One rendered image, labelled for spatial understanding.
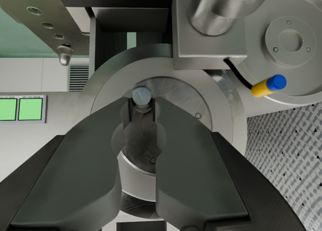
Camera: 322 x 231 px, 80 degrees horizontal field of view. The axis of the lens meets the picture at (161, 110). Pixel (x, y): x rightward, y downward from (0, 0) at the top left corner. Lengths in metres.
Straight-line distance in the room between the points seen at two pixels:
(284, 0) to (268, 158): 0.22
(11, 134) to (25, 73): 2.92
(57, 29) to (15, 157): 0.31
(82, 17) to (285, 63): 0.19
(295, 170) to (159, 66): 0.23
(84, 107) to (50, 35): 0.36
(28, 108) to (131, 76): 0.43
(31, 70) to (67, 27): 2.99
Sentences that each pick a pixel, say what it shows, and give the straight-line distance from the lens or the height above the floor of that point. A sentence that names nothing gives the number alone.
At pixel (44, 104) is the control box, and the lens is 0.55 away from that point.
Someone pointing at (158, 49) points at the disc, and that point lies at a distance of 0.18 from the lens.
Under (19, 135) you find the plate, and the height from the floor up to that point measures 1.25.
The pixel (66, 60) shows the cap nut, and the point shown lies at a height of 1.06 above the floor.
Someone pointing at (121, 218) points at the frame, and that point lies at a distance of 0.53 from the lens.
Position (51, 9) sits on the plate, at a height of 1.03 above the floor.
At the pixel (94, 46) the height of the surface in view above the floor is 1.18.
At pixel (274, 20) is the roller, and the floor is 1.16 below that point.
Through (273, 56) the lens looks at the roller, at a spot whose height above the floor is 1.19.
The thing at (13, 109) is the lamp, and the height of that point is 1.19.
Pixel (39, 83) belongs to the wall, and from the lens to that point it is 3.34.
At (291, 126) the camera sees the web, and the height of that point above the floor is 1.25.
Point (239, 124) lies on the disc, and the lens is 0.18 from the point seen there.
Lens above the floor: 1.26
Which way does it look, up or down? 8 degrees down
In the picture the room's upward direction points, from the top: 179 degrees clockwise
